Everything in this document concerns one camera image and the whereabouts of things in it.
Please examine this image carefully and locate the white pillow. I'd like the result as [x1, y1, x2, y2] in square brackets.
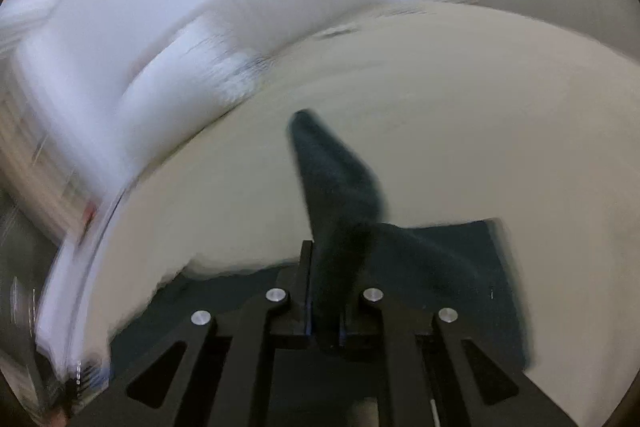
[117, 14, 273, 168]

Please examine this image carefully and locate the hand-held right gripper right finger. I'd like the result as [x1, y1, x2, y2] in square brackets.
[340, 287, 577, 427]

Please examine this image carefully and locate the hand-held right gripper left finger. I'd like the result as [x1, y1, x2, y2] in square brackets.
[75, 240, 316, 427]

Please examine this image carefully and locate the dark teal garment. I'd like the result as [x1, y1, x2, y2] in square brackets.
[107, 109, 534, 370]

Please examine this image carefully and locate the beige bed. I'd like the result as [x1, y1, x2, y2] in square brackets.
[85, 1, 640, 427]

